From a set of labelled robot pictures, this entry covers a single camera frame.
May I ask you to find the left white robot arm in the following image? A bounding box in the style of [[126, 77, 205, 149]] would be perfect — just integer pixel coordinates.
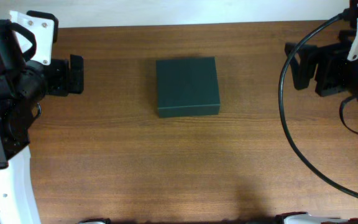
[[0, 20, 84, 223]]

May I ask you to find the black box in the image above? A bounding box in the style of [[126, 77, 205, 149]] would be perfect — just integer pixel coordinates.
[[156, 57, 221, 118]]

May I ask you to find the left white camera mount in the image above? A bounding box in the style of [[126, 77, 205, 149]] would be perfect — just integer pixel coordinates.
[[9, 10, 58, 65]]

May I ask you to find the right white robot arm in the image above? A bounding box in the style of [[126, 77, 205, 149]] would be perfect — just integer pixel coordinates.
[[278, 43, 358, 199]]

